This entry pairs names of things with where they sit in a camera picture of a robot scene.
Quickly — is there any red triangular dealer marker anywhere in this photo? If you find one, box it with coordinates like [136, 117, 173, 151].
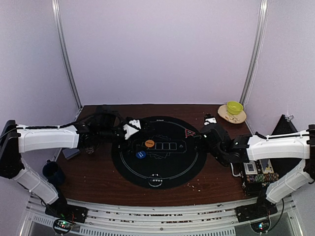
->
[185, 129, 196, 138]

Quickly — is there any red white poker chip stack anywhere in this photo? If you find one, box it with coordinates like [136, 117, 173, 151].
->
[85, 146, 95, 155]

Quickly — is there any blue small blind button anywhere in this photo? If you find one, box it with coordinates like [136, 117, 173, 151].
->
[135, 150, 147, 159]

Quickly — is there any orange big blind button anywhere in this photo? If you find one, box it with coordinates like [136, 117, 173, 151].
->
[145, 140, 155, 148]

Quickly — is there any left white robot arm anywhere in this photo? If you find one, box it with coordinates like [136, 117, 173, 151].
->
[0, 109, 141, 218]

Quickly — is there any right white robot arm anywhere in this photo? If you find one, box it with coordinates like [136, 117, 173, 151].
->
[193, 122, 315, 217]

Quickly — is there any beige plate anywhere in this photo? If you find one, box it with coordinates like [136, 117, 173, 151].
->
[218, 105, 247, 124]

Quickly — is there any round black poker mat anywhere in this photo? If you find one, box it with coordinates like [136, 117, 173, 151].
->
[111, 116, 207, 189]

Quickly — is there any grey card deck box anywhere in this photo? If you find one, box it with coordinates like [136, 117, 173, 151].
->
[62, 148, 80, 160]

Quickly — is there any green plastic bowl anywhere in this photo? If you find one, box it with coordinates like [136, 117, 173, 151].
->
[226, 101, 244, 115]

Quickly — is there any playing card deck in case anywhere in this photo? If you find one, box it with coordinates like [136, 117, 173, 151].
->
[243, 161, 258, 175]

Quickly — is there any black poker case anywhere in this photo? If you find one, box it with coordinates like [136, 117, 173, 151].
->
[230, 114, 315, 197]

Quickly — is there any dark blue mug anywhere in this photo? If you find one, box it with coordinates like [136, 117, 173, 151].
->
[42, 160, 65, 186]

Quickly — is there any poker chips row in case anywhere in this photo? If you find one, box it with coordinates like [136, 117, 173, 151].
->
[246, 173, 280, 186]

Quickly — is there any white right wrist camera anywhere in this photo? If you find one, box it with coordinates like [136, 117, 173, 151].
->
[204, 113, 217, 126]

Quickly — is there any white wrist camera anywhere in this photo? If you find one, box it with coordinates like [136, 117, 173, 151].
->
[123, 119, 141, 140]
[204, 113, 217, 126]

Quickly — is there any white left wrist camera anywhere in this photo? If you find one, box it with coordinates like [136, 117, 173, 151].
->
[123, 119, 141, 140]

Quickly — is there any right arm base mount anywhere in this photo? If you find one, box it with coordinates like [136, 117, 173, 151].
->
[235, 198, 278, 223]

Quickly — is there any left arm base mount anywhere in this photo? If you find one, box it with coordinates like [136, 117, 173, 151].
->
[42, 198, 88, 223]

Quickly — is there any aluminium front rail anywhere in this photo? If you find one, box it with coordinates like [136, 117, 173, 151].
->
[18, 195, 306, 236]

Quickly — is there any left aluminium frame post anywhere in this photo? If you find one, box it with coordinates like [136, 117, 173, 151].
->
[51, 0, 83, 110]

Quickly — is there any aluminium frame post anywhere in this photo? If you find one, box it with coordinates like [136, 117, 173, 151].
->
[51, 0, 83, 110]
[240, 0, 269, 107]

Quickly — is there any right aluminium frame post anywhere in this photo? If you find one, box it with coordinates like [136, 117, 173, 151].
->
[240, 0, 269, 107]

